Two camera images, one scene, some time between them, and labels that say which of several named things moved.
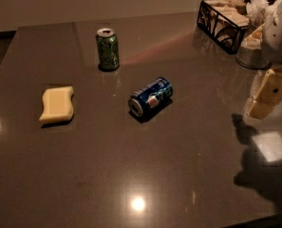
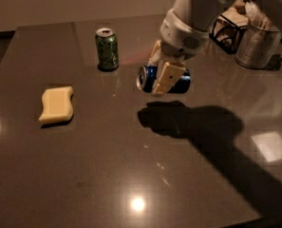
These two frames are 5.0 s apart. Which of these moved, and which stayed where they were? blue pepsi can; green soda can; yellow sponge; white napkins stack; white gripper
Moved: blue pepsi can; white gripper
Stayed: yellow sponge; green soda can; white napkins stack
